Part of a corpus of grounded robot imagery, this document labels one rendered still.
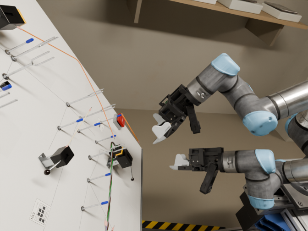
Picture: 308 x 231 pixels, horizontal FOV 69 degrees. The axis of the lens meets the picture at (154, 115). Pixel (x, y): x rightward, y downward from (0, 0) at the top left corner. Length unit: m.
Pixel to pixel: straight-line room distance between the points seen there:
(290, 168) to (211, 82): 0.40
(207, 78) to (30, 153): 0.51
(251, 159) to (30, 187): 0.61
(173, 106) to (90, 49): 1.86
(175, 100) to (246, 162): 0.30
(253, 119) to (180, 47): 2.05
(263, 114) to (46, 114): 0.60
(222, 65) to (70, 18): 1.88
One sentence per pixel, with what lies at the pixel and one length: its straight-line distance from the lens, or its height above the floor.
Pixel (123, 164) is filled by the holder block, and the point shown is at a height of 1.13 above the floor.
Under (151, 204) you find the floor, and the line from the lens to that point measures 2.14.
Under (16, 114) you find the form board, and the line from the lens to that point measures 0.64.
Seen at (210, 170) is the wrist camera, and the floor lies 1.25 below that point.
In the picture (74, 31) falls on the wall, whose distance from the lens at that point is 2.41.
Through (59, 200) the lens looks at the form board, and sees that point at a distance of 0.67.
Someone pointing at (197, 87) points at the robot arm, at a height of 1.51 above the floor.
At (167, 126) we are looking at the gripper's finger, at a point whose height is 1.35.
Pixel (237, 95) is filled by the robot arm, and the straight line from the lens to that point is 0.72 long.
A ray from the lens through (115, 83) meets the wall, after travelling 2.69.
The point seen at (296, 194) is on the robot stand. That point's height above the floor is 1.16.
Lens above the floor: 1.83
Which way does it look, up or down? 38 degrees down
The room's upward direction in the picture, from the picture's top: 17 degrees clockwise
